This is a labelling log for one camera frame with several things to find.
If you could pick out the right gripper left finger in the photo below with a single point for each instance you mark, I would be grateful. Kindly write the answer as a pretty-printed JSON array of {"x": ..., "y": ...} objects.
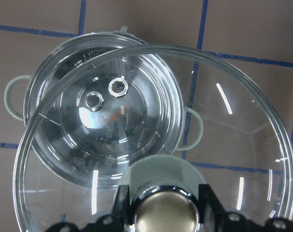
[{"x": 113, "y": 222}]

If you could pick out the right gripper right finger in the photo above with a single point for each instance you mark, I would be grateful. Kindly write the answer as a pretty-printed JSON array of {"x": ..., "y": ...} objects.
[{"x": 216, "y": 219}]

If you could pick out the glass pot lid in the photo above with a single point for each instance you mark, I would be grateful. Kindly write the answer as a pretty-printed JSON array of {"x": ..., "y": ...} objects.
[{"x": 244, "y": 154}]

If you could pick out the pale green cooking pot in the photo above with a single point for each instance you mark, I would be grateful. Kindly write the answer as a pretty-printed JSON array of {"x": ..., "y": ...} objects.
[{"x": 115, "y": 113}]

